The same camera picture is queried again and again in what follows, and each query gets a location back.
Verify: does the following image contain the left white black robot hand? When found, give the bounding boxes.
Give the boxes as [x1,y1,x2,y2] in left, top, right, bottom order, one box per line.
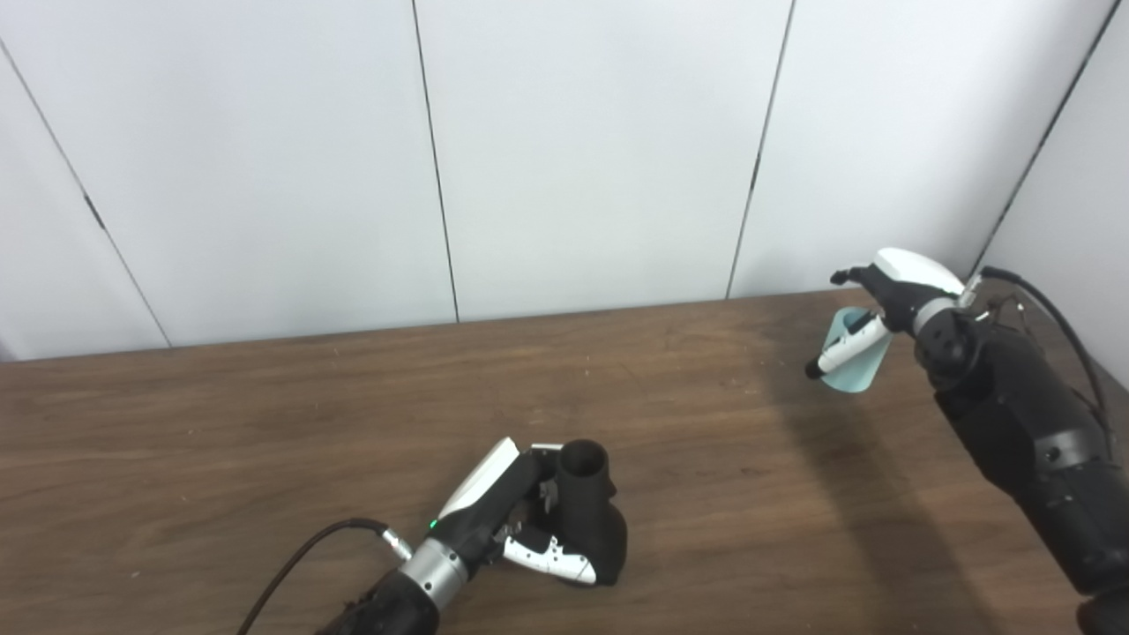
[429,437,599,587]

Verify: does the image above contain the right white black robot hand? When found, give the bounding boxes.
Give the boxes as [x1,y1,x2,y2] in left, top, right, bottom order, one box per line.
[804,248,968,382]

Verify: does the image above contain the light-blue hose piece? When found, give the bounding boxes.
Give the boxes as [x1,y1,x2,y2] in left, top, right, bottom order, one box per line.
[821,307,894,395]

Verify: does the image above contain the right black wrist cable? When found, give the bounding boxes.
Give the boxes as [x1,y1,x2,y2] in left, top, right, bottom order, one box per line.
[958,265,1115,446]

